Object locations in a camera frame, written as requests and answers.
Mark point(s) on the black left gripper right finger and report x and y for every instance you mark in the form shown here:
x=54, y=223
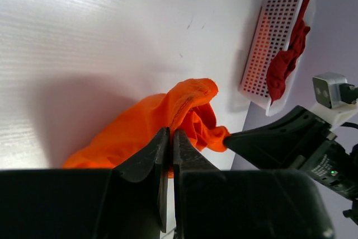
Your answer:
x=210, y=203

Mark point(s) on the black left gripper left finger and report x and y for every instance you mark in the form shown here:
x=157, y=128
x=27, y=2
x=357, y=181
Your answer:
x=128, y=201

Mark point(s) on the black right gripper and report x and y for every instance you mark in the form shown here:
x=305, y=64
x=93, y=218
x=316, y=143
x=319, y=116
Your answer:
x=300, y=134

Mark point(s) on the orange t shirt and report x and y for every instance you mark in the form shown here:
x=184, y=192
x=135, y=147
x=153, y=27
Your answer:
x=186, y=106

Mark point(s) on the dark red t shirt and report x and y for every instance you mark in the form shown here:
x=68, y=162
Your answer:
x=285, y=61

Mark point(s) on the white plastic basket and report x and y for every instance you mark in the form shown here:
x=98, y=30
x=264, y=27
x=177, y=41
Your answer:
x=272, y=35

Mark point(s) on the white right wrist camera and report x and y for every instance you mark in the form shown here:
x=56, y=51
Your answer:
x=336, y=100

